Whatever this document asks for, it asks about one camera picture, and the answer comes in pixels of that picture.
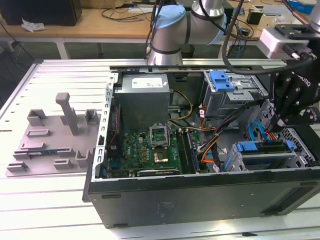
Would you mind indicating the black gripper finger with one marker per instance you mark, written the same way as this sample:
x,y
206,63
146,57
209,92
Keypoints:
x,y
307,115
285,97

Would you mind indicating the hard disk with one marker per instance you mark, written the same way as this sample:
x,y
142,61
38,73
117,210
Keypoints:
x,y
246,146

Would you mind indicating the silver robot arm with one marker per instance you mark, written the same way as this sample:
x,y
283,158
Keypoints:
x,y
170,32

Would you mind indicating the grey disk bay cage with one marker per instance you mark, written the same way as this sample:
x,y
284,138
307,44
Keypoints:
x,y
275,155

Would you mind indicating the grey optical drive cage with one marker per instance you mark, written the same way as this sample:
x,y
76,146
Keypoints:
x,y
225,102

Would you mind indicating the blue drive latch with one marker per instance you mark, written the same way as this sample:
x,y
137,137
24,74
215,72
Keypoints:
x,y
220,81

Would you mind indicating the blue cardboard box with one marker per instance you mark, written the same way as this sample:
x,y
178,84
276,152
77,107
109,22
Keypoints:
x,y
301,3

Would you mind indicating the grey flat tray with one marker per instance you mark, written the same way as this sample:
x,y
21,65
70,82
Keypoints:
x,y
273,10

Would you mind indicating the small black open box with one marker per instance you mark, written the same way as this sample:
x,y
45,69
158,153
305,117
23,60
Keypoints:
x,y
255,17

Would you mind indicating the installed RAM stick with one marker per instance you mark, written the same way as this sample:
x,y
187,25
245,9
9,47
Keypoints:
x,y
193,152

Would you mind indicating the black RAM slots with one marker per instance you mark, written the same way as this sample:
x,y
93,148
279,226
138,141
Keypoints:
x,y
182,150

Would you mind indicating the black table slot clip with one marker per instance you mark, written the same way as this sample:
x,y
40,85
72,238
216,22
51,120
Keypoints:
x,y
248,234

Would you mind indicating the black open PC case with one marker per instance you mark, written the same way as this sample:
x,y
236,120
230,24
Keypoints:
x,y
200,200

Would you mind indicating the CPU socket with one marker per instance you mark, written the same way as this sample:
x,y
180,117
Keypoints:
x,y
160,156

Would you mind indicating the grey power supply unit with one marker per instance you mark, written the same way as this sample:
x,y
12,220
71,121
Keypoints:
x,y
140,100

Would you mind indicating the black graphics card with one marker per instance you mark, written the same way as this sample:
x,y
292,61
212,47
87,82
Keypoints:
x,y
157,172

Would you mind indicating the green motherboard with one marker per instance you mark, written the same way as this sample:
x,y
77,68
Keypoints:
x,y
135,150

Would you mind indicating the wooden desk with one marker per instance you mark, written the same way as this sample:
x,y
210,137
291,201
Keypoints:
x,y
82,27

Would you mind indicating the grey parts rack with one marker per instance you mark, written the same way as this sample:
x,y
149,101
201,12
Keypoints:
x,y
50,140

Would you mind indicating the large black box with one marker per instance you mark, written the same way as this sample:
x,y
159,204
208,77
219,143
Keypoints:
x,y
50,12

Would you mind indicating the RAM stick with blue label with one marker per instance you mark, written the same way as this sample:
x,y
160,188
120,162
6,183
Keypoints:
x,y
37,153

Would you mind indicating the crumpled white plastic bag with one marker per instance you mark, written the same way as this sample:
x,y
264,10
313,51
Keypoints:
x,y
32,26

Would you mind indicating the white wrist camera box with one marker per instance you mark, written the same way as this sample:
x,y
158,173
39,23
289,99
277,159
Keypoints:
x,y
272,42

